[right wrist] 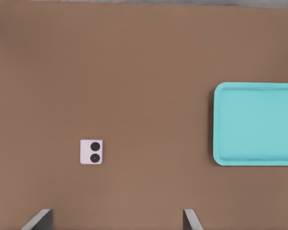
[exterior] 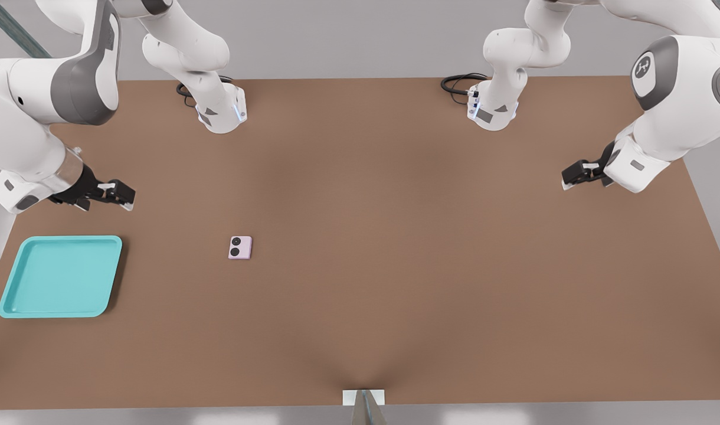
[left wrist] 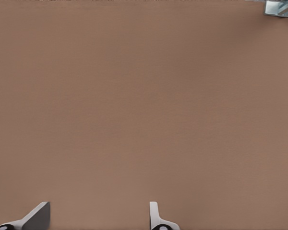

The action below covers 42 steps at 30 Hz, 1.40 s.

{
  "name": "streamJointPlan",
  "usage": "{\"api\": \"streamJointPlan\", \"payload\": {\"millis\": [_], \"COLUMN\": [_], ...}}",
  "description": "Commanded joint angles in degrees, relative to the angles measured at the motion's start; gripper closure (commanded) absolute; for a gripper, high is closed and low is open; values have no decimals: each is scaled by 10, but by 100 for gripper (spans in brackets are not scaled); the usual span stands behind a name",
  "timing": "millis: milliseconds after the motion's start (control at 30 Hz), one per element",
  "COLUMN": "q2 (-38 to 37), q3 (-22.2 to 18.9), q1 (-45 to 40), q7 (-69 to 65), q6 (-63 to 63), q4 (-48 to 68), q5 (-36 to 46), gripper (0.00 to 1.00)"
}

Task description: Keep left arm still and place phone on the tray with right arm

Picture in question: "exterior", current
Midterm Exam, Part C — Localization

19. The pale blue-green tray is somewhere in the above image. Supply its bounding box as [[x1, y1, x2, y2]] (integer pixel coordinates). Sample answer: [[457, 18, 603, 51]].
[[0, 236, 123, 319]]

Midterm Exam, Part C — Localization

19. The black cable loop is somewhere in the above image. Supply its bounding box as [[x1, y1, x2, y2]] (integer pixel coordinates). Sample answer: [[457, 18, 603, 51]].
[[440, 73, 490, 106], [176, 75, 235, 108]]

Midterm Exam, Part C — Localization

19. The silver frame post with foot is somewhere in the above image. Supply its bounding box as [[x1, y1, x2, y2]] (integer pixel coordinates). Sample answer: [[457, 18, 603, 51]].
[[342, 389, 391, 425]]

